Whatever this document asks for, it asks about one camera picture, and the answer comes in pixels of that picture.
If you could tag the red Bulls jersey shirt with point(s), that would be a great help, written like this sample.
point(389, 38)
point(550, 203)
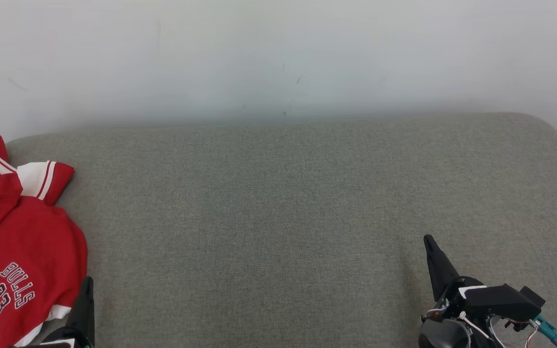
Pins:
point(22, 241)

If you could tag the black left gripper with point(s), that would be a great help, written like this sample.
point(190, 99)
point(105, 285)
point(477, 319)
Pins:
point(61, 341)

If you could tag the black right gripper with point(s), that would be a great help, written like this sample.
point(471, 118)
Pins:
point(443, 333)

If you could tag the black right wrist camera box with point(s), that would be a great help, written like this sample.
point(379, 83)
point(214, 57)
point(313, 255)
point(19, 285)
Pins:
point(501, 299)

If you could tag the grey fabric sofa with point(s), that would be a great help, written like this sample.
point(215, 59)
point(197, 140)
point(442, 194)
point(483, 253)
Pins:
point(278, 217)

